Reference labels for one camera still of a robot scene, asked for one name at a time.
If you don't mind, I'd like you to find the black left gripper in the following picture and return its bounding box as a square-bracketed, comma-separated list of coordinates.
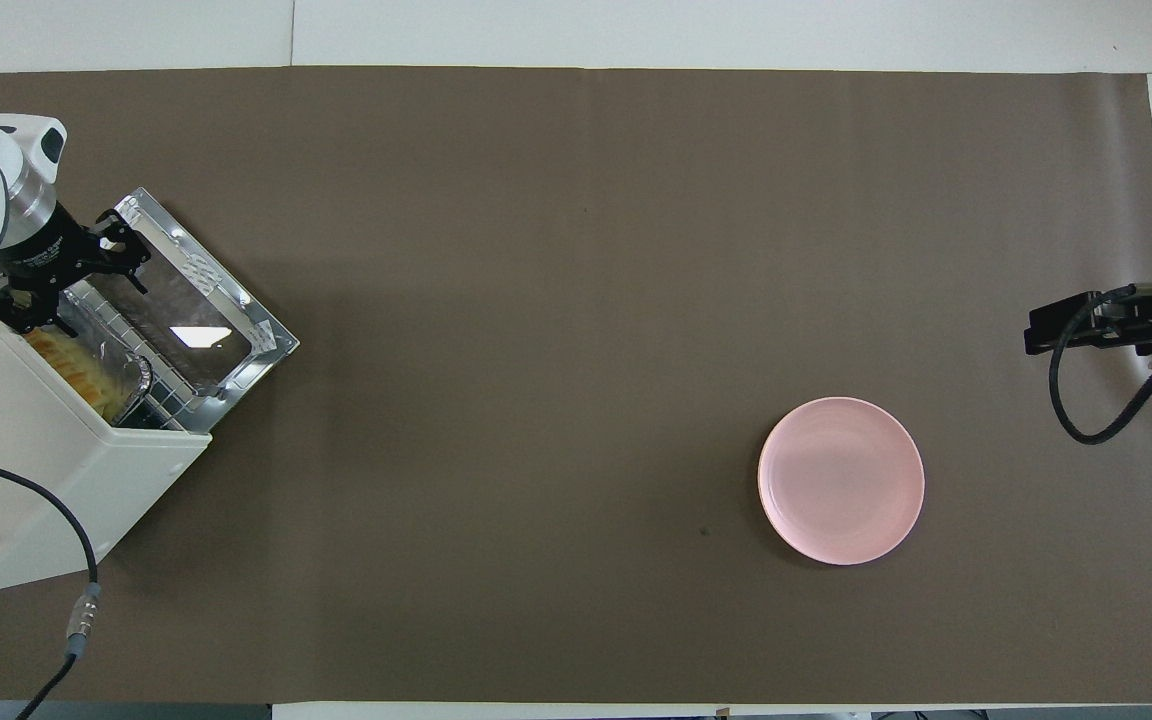
[0, 203, 153, 337]

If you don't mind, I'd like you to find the yellow ridged bread loaf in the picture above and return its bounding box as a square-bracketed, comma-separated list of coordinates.
[24, 330, 137, 421]

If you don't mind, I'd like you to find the aluminium foil baking tray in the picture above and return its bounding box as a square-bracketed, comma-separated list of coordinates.
[21, 280, 155, 426]

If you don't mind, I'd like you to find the glass oven door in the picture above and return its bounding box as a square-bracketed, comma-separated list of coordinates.
[86, 187, 301, 406]

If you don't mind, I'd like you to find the cream toaster oven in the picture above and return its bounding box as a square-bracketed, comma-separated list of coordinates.
[0, 270, 213, 597]

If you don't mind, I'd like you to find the pink round plate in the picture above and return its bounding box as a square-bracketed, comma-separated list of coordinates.
[757, 396, 927, 567]

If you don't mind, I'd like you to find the brown table mat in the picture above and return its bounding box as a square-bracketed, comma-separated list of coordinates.
[0, 66, 1152, 704]

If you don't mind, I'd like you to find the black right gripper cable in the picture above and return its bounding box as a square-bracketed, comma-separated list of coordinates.
[1048, 283, 1152, 447]

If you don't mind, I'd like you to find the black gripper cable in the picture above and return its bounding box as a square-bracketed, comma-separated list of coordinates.
[1048, 283, 1152, 447]
[0, 450, 103, 720]

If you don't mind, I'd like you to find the oven wire rack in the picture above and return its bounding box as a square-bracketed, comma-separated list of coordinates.
[66, 285, 212, 433]

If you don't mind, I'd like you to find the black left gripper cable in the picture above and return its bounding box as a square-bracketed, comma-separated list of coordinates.
[0, 450, 103, 720]

